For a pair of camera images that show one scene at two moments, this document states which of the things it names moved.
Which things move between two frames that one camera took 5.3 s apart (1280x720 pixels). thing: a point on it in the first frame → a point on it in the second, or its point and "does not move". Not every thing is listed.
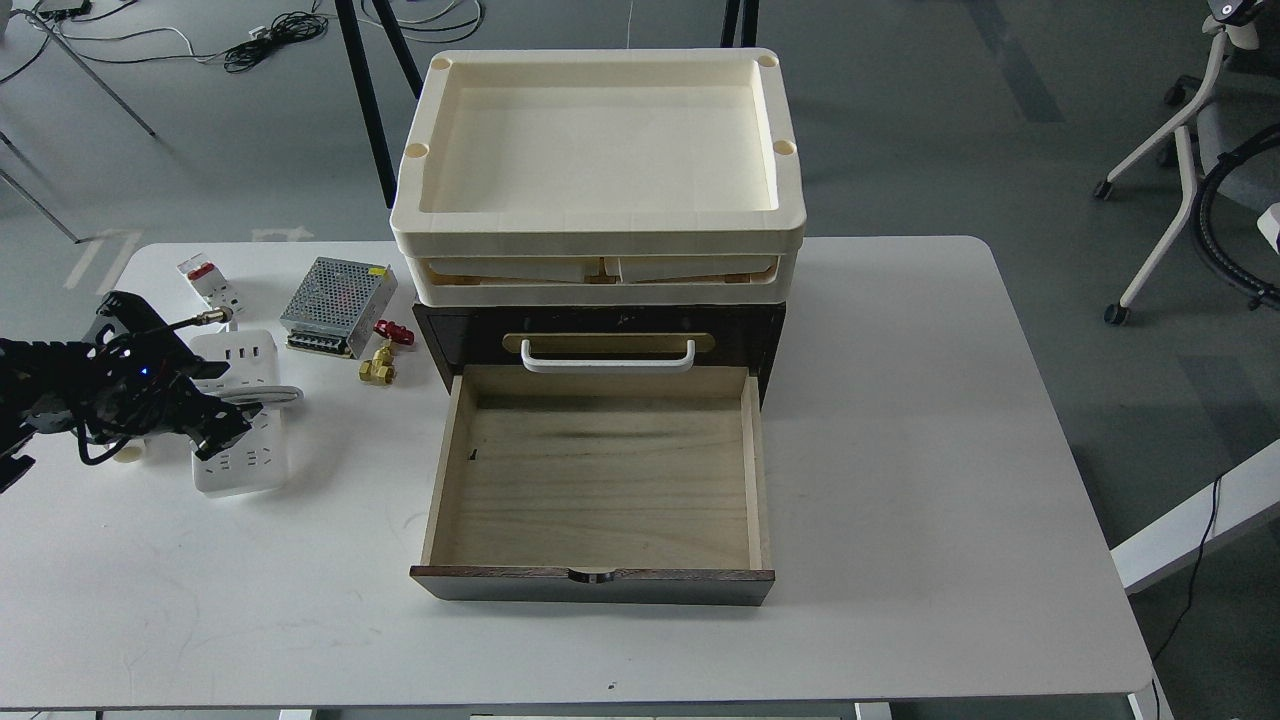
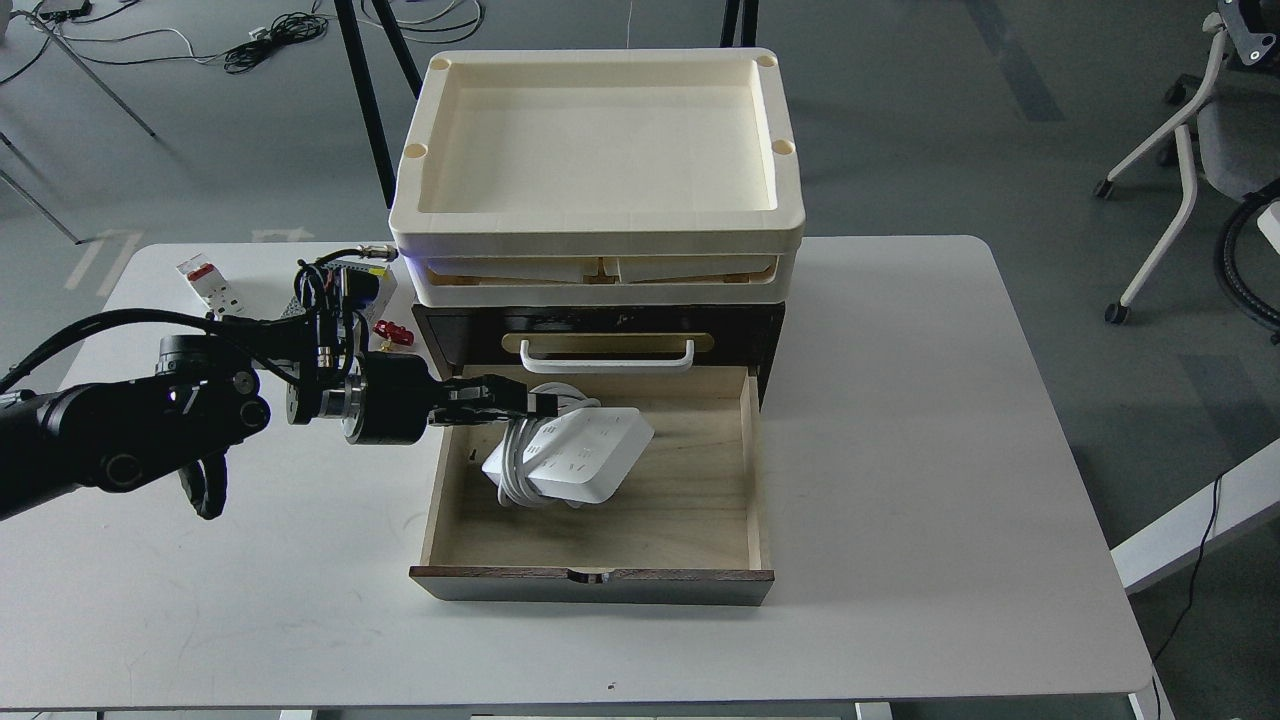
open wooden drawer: [598, 483] does not move
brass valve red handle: [380, 369] does not move
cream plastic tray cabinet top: [613, 177] does not move
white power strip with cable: [255, 463] → [577, 458]
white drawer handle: [606, 365] does not move
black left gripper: [135, 380] → [401, 389]
